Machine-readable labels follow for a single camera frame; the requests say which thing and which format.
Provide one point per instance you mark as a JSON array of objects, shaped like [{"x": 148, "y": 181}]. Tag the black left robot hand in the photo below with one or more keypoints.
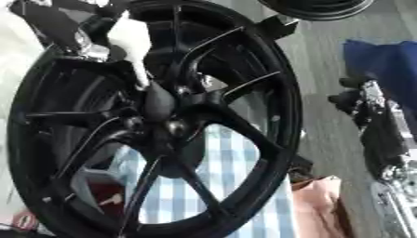
[{"x": 51, "y": 18}]

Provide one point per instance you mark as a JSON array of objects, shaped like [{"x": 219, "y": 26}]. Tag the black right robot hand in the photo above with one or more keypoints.
[{"x": 380, "y": 139}]

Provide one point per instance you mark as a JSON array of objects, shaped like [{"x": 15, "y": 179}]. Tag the white pin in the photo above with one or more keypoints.
[{"x": 130, "y": 40}]

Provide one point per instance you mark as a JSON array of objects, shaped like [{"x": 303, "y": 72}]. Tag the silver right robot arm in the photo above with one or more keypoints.
[{"x": 399, "y": 204}]

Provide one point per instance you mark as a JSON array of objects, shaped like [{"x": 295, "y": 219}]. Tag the black spoked wheel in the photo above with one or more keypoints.
[{"x": 260, "y": 155}]

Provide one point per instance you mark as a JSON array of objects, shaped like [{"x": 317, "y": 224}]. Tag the blue cloth bag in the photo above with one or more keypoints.
[{"x": 385, "y": 65}]

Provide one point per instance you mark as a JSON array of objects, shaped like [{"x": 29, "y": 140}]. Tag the black round tire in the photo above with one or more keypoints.
[{"x": 315, "y": 9}]

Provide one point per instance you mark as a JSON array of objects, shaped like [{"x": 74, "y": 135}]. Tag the red object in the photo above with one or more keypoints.
[{"x": 108, "y": 198}]

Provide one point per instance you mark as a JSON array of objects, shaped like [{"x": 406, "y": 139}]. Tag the black wheel stand bracket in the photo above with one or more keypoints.
[{"x": 278, "y": 26}]

